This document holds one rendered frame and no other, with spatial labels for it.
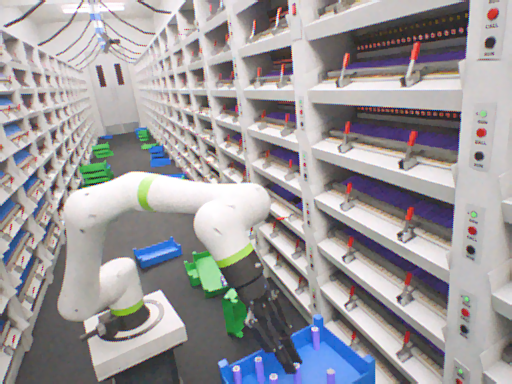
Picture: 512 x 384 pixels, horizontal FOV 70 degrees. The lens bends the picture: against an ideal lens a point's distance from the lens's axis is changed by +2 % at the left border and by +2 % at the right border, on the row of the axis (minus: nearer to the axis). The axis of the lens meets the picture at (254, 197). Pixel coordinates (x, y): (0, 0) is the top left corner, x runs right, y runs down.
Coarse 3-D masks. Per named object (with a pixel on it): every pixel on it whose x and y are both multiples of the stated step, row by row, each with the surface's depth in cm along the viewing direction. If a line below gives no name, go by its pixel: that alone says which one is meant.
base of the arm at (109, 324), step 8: (144, 304) 142; (136, 312) 137; (144, 312) 141; (104, 320) 133; (112, 320) 133; (120, 320) 135; (128, 320) 135; (136, 320) 136; (144, 320) 138; (96, 328) 132; (104, 328) 132; (112, 328) 133; (120, 328) 135; (128, 328) 135; (88, 336) 130; (112, 336) 132
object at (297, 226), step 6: (270, 180) 205; (264, 186) 204; (270, 186) 206; (276, 204) 184; (294, 204) 177; (270, 210) 185; (276, 210) 179; (282, 210) 176; (276, 216) 180; (282, 216) 171; (282, 222) 174; (288, 222) 164; (294, 222) 162; (300, 222) 160; (294, 228) 160; (300, 228) 155; (300, 234) 156
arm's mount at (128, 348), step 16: (160, 304) 149; (96, 320) 144; (160, 320) 139; (176, 320) 137; (96, 336) 135; (128, 336) 131; (144, 336) 131; (160, 336) 130; (176, 336) 133; (96, 352) 126; (112, 352) 125; (128, 352) 125; (144, 352) 128; (96, 368) 120; (112, 368) 123
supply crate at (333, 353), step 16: (320, 320) 96; (304, 336) 97; (320, 336) 98; (336, 336) 93; (256, 352) 91; (304, 352) 96; (320, 352) 95; (336, 352) 94; (352, 352) 88; (224, 368) 85; (272, 368) 92; (304, 368) 91; (320, 368) 90; (336, 368) 90; (352, 368) 89; (368, 368) 81
